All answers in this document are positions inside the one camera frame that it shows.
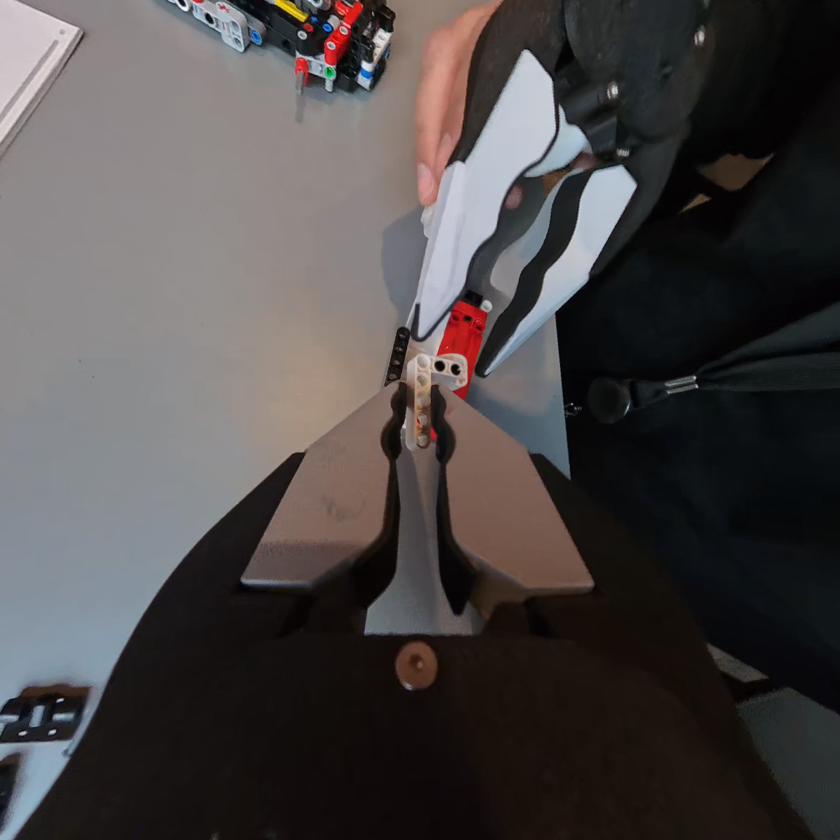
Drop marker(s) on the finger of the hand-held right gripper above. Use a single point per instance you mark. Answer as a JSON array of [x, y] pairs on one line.
[[597, 223], [485, 184]]

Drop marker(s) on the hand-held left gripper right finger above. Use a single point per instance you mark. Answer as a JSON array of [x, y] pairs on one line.
[[505, 512]]

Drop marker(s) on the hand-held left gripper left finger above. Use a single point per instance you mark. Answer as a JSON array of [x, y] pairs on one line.
[[328, 505]]

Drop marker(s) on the white L-shaped brick beam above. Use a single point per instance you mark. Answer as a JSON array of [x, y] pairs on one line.
[[418, 407]]

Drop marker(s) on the small white curved brick piece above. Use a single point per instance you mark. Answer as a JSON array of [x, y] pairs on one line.
[[456, 374]]

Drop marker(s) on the red and white brick panel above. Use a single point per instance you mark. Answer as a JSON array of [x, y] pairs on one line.
[[459, 334]]

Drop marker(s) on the person's right hand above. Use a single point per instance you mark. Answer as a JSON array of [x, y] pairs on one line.
[[443, 98]]

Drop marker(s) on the black straight brick beam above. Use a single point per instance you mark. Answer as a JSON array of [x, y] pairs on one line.
[[397, 358]]

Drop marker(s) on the person's black clothing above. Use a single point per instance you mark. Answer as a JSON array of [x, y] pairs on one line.
[[722, 525]]

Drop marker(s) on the multicoloured toy brick car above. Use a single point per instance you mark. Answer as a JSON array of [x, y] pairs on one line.
[[315, 33]]

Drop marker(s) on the black brick plate with holes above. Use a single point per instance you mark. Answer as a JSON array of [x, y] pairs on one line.
[[46, 715]]

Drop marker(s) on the open instruction booklet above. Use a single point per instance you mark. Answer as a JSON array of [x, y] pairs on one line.
[[26, 59]]

